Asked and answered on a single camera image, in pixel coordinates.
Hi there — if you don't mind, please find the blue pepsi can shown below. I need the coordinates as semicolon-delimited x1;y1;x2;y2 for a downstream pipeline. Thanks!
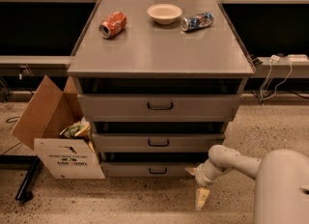
181;13;214;32

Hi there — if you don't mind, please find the open cardboard box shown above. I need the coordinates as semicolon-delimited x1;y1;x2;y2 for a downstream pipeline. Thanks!
12;76;104;179

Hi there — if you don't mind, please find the crushed orange soda can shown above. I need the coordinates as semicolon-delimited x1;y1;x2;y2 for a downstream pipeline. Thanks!
98;12;126;39

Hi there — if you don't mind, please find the grey middle drawer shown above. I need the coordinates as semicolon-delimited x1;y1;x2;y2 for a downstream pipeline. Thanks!
93;133;225;153

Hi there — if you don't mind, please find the grey top drawer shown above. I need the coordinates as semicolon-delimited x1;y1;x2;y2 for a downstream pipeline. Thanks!
77;94;239;122

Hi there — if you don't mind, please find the black floor cable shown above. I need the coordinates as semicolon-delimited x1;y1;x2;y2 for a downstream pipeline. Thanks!
5;115;21;125

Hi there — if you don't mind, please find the trash inside cardboard box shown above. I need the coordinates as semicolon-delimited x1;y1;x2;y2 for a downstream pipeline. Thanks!
60;118;95;152

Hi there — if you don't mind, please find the grey bottom drawer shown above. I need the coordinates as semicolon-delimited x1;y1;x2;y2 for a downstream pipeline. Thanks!
102;162;199;178

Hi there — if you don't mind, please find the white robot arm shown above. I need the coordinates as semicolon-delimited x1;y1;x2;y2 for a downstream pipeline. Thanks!
186;145;309;224

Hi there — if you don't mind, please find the black metal table leg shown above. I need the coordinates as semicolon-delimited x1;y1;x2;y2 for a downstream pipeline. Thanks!
0;155;42;204

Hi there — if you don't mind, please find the white power strip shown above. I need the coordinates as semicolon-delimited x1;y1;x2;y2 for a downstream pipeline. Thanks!
287;54;308;63

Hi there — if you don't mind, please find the white charger with cable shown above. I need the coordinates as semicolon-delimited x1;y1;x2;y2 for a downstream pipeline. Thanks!
259;55;280;100

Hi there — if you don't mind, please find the grey drawer cabinet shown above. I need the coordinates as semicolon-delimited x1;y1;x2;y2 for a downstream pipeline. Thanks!
68;0;253;164

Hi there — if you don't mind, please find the grey drawer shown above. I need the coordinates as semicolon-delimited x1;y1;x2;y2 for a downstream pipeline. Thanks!
93;133;225;153
102;162;199;178
77;94;239;122

